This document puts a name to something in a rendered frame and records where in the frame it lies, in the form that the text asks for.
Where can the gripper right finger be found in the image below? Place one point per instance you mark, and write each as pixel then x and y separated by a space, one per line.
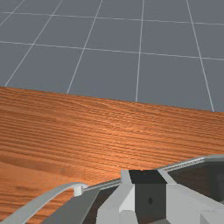
pixel 180 207

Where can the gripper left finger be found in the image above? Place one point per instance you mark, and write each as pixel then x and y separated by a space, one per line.
pixel 128 204

